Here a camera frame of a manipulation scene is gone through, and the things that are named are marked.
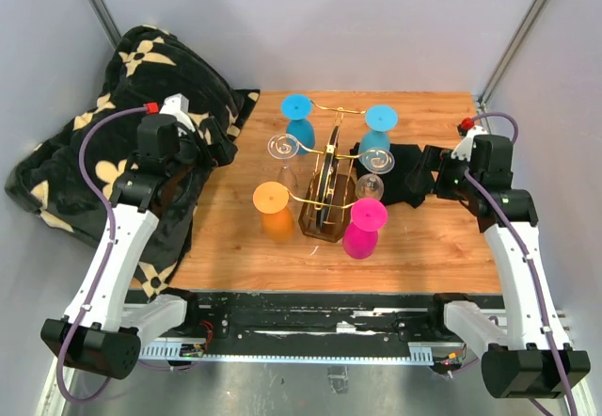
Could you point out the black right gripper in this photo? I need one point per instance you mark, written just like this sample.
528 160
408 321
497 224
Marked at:
435 159

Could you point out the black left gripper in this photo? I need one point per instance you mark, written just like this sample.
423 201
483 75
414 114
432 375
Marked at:
220 152

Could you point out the clear wine glass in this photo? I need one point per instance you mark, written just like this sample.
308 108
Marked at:
378 162
284 147

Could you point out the pink wine glass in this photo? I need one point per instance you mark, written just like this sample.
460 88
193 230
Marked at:
368 217

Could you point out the blue wine glass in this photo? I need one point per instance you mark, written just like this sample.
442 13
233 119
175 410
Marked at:
296 108
380 119

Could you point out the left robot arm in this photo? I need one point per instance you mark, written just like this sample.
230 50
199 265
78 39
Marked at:
94 334

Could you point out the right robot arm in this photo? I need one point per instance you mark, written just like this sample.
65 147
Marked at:
532 356

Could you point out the orange wine glass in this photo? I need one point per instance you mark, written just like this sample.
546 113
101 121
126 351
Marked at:
271 200

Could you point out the gold wine glass rack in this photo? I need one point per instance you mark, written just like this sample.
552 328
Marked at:
325 210

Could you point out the black cloth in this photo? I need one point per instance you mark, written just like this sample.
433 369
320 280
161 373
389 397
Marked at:
396 189

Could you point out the black floral blanket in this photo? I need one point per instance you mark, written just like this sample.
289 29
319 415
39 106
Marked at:
148 66

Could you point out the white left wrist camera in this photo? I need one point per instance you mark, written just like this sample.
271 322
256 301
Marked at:
177 106

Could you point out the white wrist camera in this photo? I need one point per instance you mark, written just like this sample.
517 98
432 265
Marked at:
464 148
177 106

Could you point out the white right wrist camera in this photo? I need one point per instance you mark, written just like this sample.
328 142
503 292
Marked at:
464 148

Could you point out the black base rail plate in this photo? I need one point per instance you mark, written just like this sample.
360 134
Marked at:
312 327

